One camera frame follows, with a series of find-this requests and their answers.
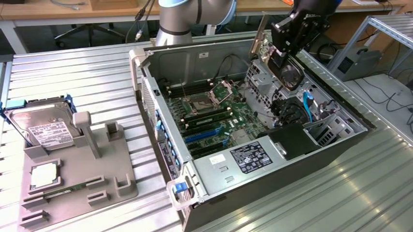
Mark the black wire bundle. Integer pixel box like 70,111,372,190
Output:
270,96,307,128

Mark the grey power supply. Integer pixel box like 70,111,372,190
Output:
193,134,288,197

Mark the grey cable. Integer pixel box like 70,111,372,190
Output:
50,0,87,11

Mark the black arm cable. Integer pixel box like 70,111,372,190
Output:
125,0,157,42

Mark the GPU card with black fan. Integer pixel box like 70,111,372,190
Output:
248,11,307,92

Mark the silver chipset heatsink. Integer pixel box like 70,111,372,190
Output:
232,131,252,144

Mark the thin locking lever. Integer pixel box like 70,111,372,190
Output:
181,83,192,101

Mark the slotted metal disk bay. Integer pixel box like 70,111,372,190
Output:
303,115,369,148

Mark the black office chair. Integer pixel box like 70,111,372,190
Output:
51,22,129,48

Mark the aluminium slat table frame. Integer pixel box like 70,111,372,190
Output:
328,13,413,80

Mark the blue wire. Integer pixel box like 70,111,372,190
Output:
301,89,317,124

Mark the black expansion slot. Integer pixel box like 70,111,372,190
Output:
188,139,225,150
192,144,228,157
184,123,218,136

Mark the black plastic duct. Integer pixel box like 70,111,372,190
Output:
268,123,324,161

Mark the grey parts rack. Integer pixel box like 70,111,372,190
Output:
18,110,141,229

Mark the black RAM slot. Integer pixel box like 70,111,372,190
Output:
165,80,209,90
166,82,212,92
181,107,229,120
182,110,230,123
186,116,234,129
184,112,232,126
168,84,213,95
169,86,216,98

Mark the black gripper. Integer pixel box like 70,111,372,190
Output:
270,0,337,58

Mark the green RAM stick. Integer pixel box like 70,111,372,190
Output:
43,183,89,199
188,117,226,128

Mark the silver hard disk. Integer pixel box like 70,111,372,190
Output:
8,101,83,151

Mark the CPU socket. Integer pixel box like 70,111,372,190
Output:
186,93,216,114

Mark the wooden desk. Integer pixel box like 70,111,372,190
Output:
237,0,407,49
0,0,162,55

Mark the cardboard box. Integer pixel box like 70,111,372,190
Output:
90,0,138,11

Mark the silver CPU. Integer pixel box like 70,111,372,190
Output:
31,164,61,188

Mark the metal socket cover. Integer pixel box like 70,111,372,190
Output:
209,80,236,100

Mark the metal disk bay cage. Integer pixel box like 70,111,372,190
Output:
245,59,292,107

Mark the hard disk drive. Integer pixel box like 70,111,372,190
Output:
0,93,78,148

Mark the grey control box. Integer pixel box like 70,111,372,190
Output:
328,47,384,82

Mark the blue expansion slot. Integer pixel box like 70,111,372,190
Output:
184,127,221,144

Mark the open black PC case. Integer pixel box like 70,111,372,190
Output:
129,30,377,232

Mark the green motherboard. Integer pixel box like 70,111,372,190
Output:
161,76,270,159

